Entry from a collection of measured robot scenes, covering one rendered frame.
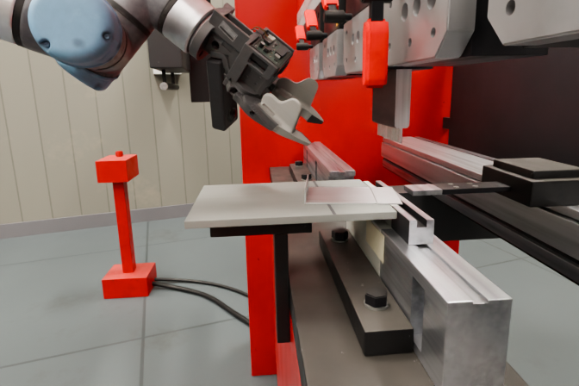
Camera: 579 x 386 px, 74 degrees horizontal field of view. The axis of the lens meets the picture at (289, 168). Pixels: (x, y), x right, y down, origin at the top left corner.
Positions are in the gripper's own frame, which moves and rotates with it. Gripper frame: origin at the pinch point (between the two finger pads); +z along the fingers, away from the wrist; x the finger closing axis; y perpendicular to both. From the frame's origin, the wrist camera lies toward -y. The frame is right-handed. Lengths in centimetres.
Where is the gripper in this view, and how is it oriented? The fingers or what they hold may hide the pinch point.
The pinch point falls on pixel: (307, 131)
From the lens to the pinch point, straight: 58.3
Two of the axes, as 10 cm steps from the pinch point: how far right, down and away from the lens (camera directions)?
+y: 5.1, -5.5, -6.6
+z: 7.9, 6.1, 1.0
